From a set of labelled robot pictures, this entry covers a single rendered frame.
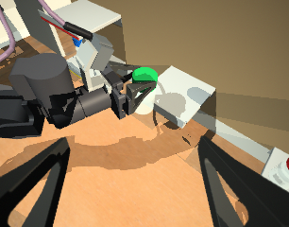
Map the white bottle with red cap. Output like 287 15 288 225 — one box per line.
268 158 289 189

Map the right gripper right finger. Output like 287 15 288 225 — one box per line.
197 136 289 227

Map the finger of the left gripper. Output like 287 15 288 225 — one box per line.
127 81 157 114
108 61 142 84

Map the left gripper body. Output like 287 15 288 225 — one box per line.
75 37 131 119

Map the white bottle with green cap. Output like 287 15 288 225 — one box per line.
132 67 158 115

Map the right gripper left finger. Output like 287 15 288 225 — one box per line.
0 137 70 227

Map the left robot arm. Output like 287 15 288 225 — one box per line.
0 32 114 139

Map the white bottle with blue cap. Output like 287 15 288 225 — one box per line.
72 37 82 52

